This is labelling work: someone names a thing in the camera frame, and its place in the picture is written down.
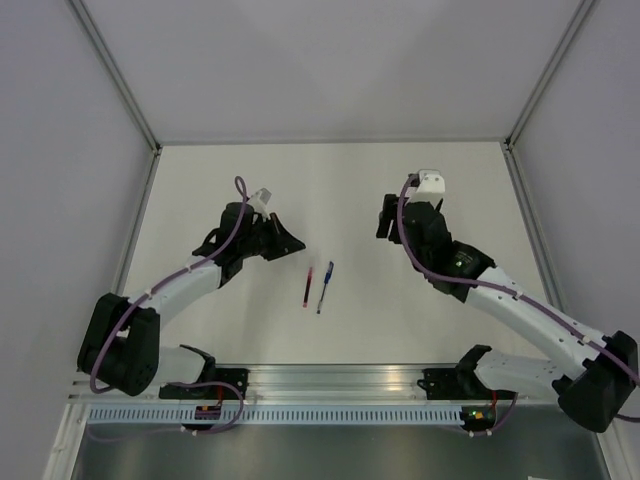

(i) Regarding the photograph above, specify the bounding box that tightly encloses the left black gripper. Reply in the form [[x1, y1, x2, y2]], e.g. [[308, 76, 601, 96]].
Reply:
[[239, 213, 305, 262]]

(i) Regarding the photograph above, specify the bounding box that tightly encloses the red gel pen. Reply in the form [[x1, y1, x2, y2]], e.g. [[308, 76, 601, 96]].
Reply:
[[302, 266, 314, 309]]

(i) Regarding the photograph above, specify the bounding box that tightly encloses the blue gel pen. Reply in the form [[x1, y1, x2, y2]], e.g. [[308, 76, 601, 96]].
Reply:
[[316, 261, 334, 315]]

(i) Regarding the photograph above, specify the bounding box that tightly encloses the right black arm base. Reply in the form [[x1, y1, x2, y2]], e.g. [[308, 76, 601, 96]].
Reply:
[[417, 345, 515, 401]]

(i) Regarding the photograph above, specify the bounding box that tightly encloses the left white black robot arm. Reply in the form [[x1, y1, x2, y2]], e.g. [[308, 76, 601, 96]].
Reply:
[[77, 200, 306, 398]]

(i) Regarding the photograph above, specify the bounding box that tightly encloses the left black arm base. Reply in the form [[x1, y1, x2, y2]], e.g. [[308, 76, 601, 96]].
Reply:
[[155, 344, 250, 401]]

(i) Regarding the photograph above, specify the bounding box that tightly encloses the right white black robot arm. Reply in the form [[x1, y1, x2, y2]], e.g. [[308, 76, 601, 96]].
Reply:
[[376, 194, 639, 433]]

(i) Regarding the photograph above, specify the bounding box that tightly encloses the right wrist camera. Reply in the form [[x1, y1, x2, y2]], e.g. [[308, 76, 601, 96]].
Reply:
[[407, 169, 446, 207]]

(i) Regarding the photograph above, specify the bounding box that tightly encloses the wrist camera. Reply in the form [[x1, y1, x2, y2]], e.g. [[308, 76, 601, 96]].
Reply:
[[407, 169, 446, 207], [248, 188, 272, 217]]

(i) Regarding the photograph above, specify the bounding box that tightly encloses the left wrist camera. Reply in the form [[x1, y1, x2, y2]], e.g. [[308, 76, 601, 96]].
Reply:
[[248, 188, 272, 217]]

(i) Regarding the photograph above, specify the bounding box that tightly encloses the right aluminium frame post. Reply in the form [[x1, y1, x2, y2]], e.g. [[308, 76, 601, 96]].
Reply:
[[504, 0, 600, 151]]

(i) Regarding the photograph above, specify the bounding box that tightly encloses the aluminium frame post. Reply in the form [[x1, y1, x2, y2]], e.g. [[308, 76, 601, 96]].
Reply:
[[67, 0, 162, 152], [504, 0, 600, 151]]

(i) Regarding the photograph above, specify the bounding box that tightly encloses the aluminium mounting rail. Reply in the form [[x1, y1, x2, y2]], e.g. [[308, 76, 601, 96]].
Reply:
[[69, 364, 614, 406]]

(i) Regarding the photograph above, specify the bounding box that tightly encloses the white slotted cable duct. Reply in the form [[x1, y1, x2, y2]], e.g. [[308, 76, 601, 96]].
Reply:
[[88, 404, 463, 426]]

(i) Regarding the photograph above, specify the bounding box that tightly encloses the left aluminium frame post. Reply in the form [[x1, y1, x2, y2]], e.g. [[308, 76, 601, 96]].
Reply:
[[67, 0, 162, 152]]

